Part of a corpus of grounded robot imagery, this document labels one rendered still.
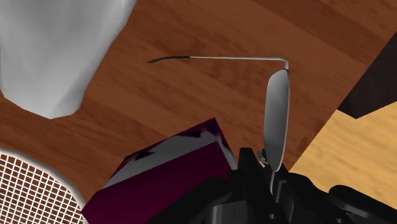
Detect white mesh strainer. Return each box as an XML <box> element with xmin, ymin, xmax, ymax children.
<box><xmin>0</xmin><ymin>146</ymin><xmax>90</xmax><ymax>224</ymax></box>

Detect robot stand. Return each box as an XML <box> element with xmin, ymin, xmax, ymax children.
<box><xmin>337</xmin><ymin>39</ymin><xmax>397</xmax><ymax>120</ymax></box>

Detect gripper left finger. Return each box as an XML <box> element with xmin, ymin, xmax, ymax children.
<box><xmin>147</xmin><ymin>148</ymin><xmax>274</xmax><ymax>224</ymax></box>

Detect silver metal-framed glasses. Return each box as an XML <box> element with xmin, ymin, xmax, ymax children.
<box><xmin>146</xmin><ymin>55</ymin><xmax>291</xmax><ymax>195</ymax></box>

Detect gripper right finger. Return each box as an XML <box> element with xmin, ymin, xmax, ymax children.
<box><xmin>274</xmin><ymin>164</ymin><xmax>397</xmax><ymax>224</ymax></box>

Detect maroon and grey box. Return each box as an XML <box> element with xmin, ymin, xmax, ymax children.
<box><xmin>81</xmin><ymin>117</ymin><xmax>240</xmax><ymax>224</ymax></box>

